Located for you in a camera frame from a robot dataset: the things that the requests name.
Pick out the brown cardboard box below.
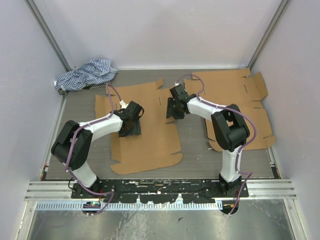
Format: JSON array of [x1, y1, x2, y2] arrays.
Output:
[[95, 78, 183, 175]]

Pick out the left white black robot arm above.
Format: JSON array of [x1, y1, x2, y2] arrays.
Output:
[[51, 101, 145, 199]]

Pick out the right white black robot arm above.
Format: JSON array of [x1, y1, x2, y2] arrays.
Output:
[[166, 84, 250, 198]]

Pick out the stacked brown cardboard blanks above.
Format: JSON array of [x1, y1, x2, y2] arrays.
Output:
[[183, 67, 276, 153]]

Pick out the blue striped crumpled cloth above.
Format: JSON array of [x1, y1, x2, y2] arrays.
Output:
[[53, 58, 118, 95]]

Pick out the slotted grey cable duct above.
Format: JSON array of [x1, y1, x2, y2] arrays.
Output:
[[35, 199, 223, 211]]

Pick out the aluminium frame rail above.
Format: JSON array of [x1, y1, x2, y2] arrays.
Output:
[[24, 180, 76, 201]]

